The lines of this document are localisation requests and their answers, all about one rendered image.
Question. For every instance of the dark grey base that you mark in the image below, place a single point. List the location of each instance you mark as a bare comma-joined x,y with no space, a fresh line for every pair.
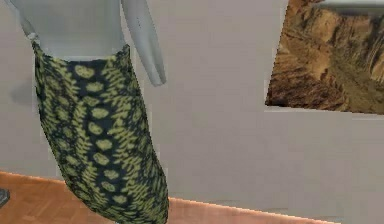
2,196

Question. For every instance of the brown landscape painting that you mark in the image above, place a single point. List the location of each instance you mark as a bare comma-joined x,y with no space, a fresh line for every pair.
330,60

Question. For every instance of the grey mannequin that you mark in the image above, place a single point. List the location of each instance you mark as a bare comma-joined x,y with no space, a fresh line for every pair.
80,23

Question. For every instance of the green black patterned skirt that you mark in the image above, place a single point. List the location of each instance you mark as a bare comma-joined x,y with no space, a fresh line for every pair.
100,140

